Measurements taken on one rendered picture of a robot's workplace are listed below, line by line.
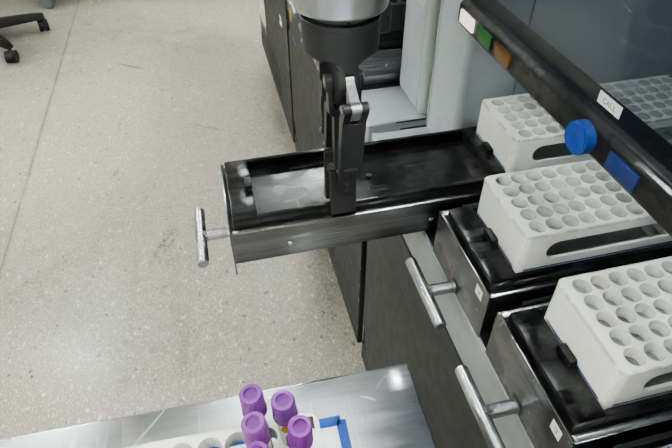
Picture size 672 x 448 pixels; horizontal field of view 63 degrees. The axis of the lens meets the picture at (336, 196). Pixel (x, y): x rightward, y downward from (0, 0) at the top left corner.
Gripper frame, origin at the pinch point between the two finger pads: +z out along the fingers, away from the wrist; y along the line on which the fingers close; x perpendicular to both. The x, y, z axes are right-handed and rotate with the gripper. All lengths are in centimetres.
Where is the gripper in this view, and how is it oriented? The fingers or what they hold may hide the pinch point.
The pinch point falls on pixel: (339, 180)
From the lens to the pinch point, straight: 64.0
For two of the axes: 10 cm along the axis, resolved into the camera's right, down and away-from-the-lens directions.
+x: -9.7, 1.6, -1.8
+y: -2.4, -6.3, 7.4
